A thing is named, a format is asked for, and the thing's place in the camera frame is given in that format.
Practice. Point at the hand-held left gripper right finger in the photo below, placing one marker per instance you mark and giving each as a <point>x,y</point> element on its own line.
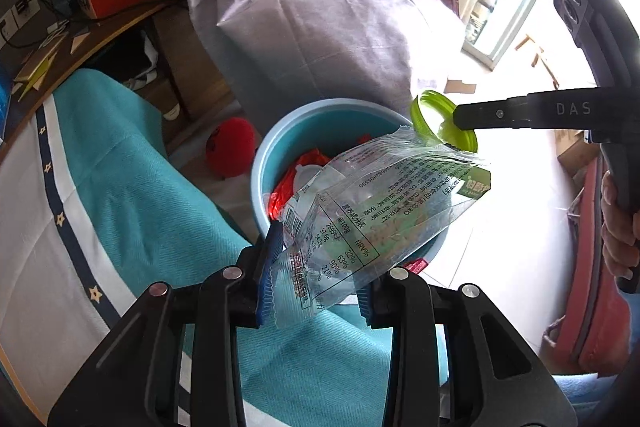
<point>365,304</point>

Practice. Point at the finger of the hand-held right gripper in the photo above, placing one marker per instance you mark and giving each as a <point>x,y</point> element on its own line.
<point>490,113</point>

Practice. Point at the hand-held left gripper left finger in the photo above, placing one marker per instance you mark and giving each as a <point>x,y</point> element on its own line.
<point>267,277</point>

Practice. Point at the green plastic lid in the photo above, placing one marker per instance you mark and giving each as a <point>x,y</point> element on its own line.
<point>425,117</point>

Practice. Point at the red plastic bag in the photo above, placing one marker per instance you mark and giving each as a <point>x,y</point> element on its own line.
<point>285,192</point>

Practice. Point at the clear printed plastic wrapper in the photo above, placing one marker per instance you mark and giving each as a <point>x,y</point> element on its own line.
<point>380,207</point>

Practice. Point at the teal plastic bin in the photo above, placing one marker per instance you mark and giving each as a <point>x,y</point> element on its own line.
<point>320,122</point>

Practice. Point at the person's right hand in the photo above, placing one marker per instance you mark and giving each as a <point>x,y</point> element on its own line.
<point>617,242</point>

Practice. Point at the brown cardboard box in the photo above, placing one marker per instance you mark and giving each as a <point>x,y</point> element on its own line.
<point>575,152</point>

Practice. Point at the red round plush toy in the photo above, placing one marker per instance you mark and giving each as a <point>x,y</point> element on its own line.
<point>230,147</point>

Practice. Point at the teal striped printed blanket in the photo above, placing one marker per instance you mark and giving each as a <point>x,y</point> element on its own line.
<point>125,187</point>

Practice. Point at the person's blue jeans leg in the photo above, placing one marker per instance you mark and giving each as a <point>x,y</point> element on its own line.
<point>585,397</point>

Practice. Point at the dark wooden desk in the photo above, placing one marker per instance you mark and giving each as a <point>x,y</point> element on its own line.
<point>100,32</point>

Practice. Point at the yellow folded paper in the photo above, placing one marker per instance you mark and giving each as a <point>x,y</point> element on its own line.
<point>40,69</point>

